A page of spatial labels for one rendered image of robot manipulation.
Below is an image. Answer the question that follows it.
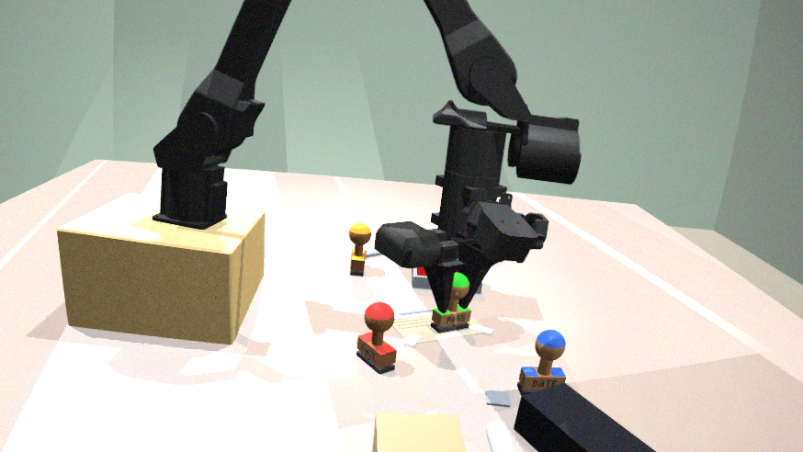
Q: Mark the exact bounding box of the wooden date stamp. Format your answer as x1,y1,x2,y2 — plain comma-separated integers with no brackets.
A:
517,330,566,396

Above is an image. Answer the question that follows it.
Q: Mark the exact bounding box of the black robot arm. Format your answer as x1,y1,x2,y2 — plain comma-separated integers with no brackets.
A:
153,0,582,263

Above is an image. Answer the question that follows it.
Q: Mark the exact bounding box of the wooden stamp with yellow ball handle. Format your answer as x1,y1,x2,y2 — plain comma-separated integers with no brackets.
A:
349,222,371,277

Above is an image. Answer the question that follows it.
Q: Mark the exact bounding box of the wooden rubber stamp with red knob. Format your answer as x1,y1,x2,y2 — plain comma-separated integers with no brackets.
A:
356,301,397,374

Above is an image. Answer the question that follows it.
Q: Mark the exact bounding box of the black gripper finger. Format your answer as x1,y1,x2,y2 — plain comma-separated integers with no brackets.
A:
458,244,499,309
424,259,465,313

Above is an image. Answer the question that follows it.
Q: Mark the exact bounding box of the white inspection card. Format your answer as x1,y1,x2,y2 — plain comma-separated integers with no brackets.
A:
392,308,493,346

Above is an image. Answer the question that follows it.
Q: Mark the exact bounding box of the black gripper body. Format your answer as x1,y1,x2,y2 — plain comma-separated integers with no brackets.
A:
374,169,507,269

